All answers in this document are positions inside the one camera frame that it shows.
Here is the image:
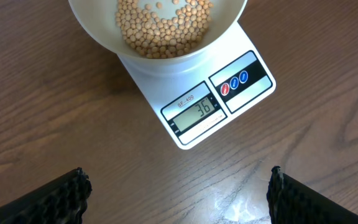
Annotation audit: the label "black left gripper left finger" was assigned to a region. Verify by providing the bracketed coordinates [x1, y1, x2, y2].
[0, 167, 92, 224]

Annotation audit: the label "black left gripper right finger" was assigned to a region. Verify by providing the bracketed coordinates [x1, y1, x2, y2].
[267, 166, 358, 224]

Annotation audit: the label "white digital kitchen scale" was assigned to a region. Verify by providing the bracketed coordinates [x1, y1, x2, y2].
[120, 23, 277, 150]

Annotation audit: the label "cream bowl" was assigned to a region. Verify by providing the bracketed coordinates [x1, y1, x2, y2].
[69, 0, 247, 65]

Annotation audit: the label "soybeans in bowl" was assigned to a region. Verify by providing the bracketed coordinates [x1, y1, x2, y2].
[115, 0, 214, 59]

